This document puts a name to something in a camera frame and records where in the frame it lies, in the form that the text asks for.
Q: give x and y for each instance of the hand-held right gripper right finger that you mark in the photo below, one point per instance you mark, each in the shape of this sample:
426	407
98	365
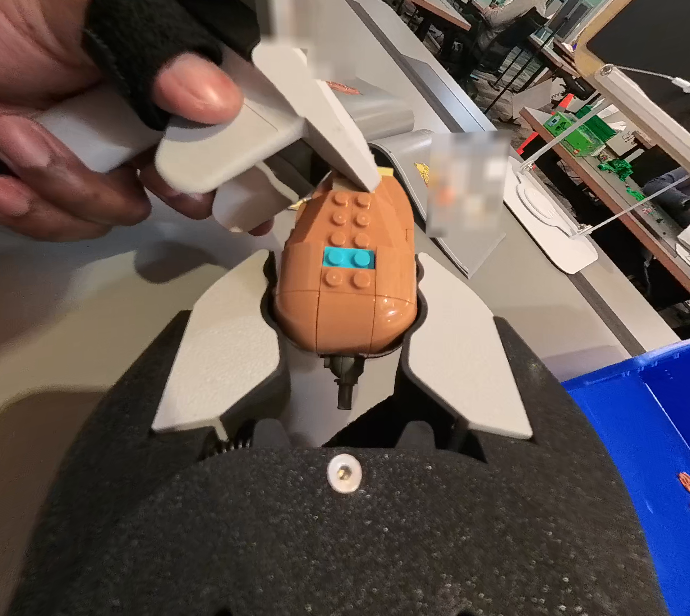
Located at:
463	363

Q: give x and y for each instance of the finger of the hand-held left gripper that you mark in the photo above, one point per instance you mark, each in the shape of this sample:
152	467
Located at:
248	206
318	120

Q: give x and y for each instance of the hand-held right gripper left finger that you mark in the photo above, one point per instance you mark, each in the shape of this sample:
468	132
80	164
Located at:
221	357

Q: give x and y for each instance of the brown brick model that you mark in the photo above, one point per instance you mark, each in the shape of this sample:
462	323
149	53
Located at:
345	314

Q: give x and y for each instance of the large blue storage bin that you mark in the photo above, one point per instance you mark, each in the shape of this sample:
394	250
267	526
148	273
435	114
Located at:
620	438

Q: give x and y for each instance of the grey desk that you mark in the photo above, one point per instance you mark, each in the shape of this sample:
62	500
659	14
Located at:
81	314

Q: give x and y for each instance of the neighbouring wooden desk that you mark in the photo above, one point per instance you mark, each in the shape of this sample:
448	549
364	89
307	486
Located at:
620	228

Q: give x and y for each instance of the person's left hand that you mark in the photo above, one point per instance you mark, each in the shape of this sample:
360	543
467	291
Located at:
43	34

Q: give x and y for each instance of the grey instruction booklet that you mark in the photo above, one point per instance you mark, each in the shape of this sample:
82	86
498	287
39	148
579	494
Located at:
388	115

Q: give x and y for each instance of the green brick pieces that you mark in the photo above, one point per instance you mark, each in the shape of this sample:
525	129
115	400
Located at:
577	134

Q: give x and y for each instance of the black panel with wooden frame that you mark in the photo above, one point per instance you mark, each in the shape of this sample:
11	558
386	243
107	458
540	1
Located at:
636	18

